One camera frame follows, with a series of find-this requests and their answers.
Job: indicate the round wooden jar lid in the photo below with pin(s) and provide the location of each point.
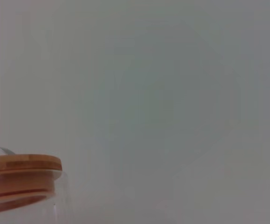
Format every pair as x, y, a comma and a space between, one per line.
20, 163

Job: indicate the clear glass dispenser jar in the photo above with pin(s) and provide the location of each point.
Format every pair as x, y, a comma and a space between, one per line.
32, 210

